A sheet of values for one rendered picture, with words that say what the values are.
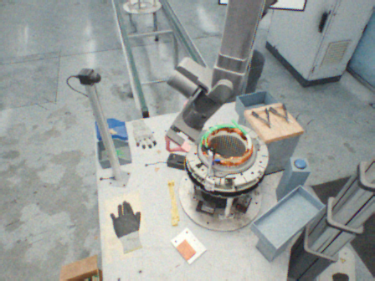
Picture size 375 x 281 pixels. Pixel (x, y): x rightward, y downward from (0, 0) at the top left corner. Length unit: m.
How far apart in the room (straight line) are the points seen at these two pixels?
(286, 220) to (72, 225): 1.64
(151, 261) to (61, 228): 1.21
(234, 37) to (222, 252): 0.91
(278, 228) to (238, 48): 0.68
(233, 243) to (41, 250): 1.46
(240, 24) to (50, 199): 2.18
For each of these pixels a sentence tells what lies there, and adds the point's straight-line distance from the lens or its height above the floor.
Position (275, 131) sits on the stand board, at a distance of 1.23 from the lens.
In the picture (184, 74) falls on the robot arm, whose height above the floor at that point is 1.59.
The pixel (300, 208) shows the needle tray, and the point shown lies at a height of 1.03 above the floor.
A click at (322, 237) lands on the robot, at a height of 0.80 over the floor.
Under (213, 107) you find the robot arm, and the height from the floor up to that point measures 1.53.
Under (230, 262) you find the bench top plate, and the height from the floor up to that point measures 0.78.
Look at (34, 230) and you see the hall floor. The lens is 2.37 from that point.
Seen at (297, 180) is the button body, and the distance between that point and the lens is 1.21.
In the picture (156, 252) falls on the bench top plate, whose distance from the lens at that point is 1.20.
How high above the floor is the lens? 1.90
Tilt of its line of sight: 47 degrees down
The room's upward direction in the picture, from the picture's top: straight up
